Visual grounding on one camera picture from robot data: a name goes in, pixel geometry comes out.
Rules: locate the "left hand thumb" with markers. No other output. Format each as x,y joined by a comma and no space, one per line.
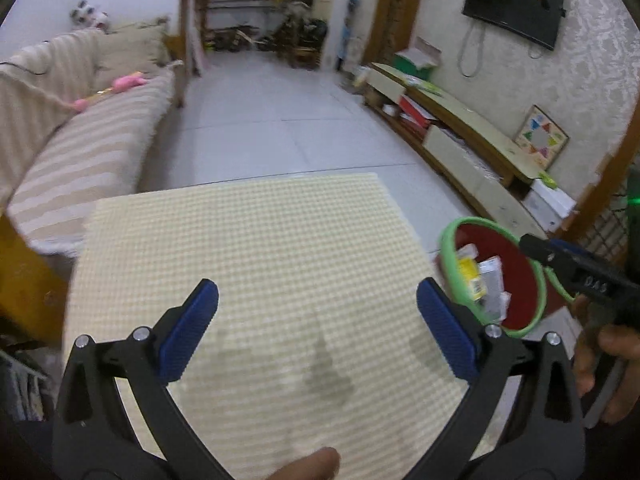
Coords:
323,464

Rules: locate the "beige sofa cushion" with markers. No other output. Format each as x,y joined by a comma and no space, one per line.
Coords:
136,47

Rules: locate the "yellow checkered tablecloth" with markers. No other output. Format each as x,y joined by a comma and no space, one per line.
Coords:
317,340

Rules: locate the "long low TV cabinet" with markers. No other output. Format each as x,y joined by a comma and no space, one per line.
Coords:
482,164

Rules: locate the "white printed carton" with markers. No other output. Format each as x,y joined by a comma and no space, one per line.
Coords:
497,300

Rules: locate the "wooden side cabinet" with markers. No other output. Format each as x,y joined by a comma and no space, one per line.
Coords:
33,295

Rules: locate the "right hand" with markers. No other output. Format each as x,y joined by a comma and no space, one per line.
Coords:
606,360

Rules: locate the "red flat box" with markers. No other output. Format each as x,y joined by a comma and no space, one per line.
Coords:
417,114

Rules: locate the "pink plush toy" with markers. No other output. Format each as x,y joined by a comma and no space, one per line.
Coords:
118,85

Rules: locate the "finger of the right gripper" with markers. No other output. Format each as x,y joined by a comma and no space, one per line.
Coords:
536,248

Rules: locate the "green storage box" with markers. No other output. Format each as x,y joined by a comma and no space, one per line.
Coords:
419,60

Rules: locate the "white box on floor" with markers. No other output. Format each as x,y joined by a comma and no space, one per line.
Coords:
550,207

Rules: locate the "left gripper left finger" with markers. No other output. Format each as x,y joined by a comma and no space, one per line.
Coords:
92,435

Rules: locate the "striped beige sofa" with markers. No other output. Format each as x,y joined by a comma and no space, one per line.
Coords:
56,163

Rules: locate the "yellow white cardboard box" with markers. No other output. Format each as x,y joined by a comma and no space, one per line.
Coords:
472,280

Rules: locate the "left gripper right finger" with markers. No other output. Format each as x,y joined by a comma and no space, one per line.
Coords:
520,417

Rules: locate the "red bin with green rim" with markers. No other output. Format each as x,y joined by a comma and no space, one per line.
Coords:
535,291

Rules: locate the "black wall television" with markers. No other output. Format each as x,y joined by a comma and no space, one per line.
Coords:
538,21

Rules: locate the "chinese checkers board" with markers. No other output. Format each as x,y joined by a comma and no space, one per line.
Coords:
540,138

